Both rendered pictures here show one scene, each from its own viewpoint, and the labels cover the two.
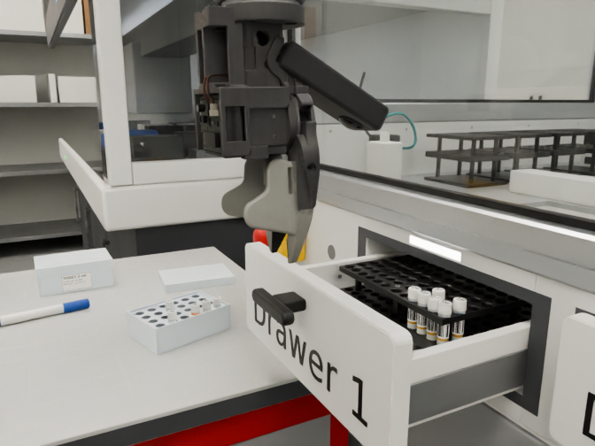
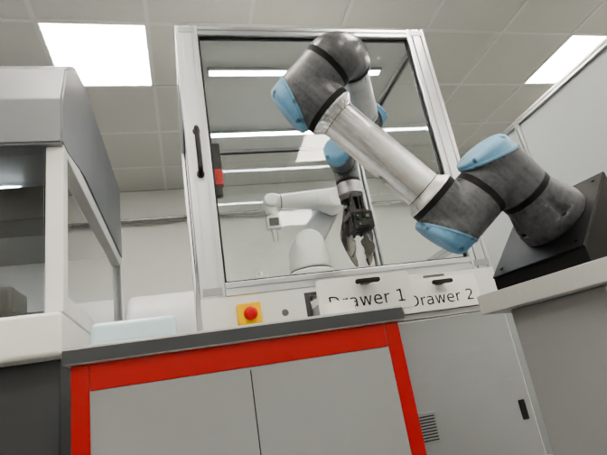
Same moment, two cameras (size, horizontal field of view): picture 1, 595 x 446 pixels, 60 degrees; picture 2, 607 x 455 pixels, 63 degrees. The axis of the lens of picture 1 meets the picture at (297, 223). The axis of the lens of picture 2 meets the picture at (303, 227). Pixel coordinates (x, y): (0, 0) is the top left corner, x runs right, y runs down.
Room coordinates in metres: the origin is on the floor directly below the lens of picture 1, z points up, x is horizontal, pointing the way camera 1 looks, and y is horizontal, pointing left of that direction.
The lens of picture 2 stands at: (0.31, 1.43, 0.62)
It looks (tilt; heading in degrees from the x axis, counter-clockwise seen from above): 19 degrees up; 282
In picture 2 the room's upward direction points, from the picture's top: 10 degrees counter-clockwise
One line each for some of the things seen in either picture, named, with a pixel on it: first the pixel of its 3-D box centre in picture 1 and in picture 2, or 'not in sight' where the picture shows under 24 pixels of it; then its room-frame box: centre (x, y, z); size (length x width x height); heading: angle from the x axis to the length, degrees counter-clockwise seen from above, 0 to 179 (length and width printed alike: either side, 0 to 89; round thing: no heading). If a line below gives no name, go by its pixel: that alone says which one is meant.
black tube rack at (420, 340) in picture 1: (460, 299); not in sight; (0.56, -0.19, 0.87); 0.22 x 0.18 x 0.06; 117
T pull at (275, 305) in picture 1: (283, 303); (366, 281); (0.46, 0.01, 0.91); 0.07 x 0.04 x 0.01; 27
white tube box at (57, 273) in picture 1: (73, 271); not in sight; (0.91, 0.41, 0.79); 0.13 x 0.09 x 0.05; 118
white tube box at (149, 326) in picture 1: (179, 319); not in sight; (0.71, 0.17, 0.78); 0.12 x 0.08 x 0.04; 135
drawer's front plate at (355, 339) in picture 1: (308, 329); (365, 293); (0.47, -0.01, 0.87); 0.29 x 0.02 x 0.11; 27
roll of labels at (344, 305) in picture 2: not in sight; (340, 311); (0.49, 0.36, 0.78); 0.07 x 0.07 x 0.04
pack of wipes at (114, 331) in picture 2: not in sight; (135, 334); (0.85, 0.59, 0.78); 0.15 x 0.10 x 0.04; 29
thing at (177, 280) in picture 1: (196, 277); not in sight; (0.93, 0.19, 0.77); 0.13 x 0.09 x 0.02; 113
